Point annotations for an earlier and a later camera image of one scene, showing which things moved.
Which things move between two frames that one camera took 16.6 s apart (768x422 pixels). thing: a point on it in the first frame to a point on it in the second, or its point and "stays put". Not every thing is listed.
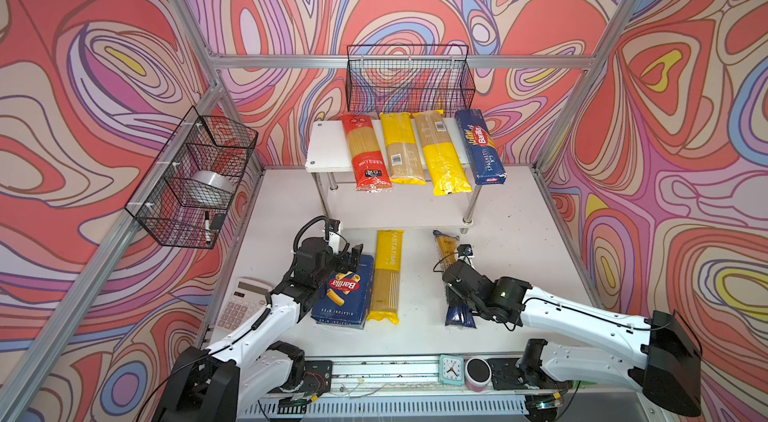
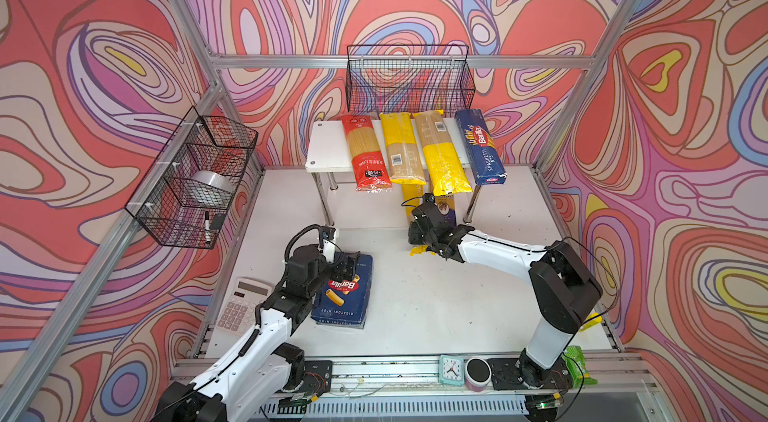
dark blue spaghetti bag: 458,313 to 446,207
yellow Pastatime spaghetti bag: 386,289 to 410,193
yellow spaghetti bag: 447,171 stays put
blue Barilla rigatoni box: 346,299 stays put
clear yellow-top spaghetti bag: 403,156 stays put
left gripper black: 352,259 stays put
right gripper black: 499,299 to 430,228
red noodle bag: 370,166 stays put
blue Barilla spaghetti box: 486,161 stays put
